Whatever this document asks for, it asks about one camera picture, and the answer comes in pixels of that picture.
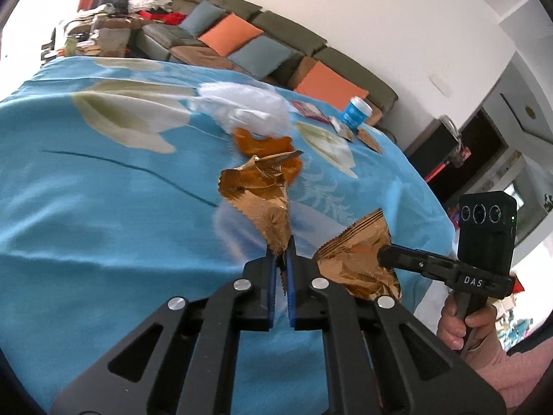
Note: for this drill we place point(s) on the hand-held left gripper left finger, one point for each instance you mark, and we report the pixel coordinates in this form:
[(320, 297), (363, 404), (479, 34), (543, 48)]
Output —
[(271, 285)]

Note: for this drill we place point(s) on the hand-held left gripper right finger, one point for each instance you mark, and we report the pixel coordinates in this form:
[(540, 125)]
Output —
[(291, 285)]

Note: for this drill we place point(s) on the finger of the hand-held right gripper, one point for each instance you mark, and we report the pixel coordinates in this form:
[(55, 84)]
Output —
[(410, 261)]

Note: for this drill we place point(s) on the copper foil snack bag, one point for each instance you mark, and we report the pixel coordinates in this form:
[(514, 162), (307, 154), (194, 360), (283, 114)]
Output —
[(358, 263)]

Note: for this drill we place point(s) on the gold foil wrapper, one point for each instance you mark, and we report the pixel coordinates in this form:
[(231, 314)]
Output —
[(255, 199)]

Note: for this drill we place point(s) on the orange peel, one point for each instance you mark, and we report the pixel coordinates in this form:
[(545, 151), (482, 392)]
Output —
[(263, 145)]

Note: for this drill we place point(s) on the white tissue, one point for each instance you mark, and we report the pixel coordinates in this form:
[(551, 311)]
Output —
[(246, 103)]

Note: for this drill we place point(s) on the person's right forearm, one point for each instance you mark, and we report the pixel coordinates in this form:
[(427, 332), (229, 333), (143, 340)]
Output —
[(505, 376)]

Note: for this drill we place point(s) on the person's right hand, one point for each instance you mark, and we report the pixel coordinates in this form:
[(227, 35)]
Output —
[(449, 328)]

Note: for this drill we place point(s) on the black cabinet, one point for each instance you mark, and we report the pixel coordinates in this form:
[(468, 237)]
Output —
[(436, 151)]

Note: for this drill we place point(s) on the brown flat wrapper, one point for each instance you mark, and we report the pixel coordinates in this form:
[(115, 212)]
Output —
[(369, 140)]

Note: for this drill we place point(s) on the small yellow snack wrapper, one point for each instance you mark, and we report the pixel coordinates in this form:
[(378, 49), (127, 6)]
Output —
[(342, 127)]

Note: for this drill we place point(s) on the blue paper cup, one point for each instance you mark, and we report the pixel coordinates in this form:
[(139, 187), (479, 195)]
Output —
[(356, 114)]

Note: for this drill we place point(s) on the red snack wrapper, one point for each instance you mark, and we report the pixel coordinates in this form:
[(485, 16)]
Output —
[(309, 110)]

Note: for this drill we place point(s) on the blue floral blanket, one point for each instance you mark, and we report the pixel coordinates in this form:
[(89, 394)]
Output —
[(108, 207)]

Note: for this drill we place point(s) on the orange cushion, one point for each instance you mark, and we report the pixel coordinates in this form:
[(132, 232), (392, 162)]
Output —
[(231, 34), (330, 82)]

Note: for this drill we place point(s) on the blue cushion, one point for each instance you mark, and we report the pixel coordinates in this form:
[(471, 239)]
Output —
[(261, 56), (203, 17)]

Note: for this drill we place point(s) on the olive green sofa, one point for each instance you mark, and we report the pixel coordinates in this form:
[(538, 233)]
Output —
[(281, 30)]

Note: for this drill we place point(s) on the red cloth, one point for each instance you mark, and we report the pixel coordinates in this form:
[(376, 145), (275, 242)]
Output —
[(170, 18)]

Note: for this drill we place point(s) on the brown paper bag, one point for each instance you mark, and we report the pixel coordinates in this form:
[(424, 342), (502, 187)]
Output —
[(112, 41)]

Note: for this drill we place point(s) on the dark coffee table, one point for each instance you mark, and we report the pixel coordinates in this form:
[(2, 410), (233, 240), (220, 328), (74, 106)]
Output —
[(77, 45)]

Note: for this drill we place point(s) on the white clothes pile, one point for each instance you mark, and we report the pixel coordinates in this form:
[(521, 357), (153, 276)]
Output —
[(149, 2)]

